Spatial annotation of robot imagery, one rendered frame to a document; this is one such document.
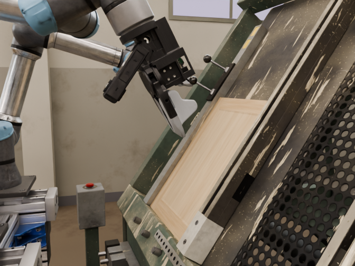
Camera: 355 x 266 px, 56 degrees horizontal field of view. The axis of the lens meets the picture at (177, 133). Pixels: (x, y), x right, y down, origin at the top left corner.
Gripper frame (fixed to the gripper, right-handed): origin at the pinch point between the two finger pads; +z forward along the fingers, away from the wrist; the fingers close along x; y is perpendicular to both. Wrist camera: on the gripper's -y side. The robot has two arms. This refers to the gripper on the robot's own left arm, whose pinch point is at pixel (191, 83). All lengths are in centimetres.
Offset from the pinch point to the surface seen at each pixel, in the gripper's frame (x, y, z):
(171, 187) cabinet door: 49, -4, 11
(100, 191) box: 59, 27, -6
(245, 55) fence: -16.2, -20.1, 9.6
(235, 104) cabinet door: 13.3, -27.3, 10.2
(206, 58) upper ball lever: -8.3, -10.6, -2.9
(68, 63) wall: -81, 238, -49
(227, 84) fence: -1.6, -14.8, 10.1
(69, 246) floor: 88, 187, 38
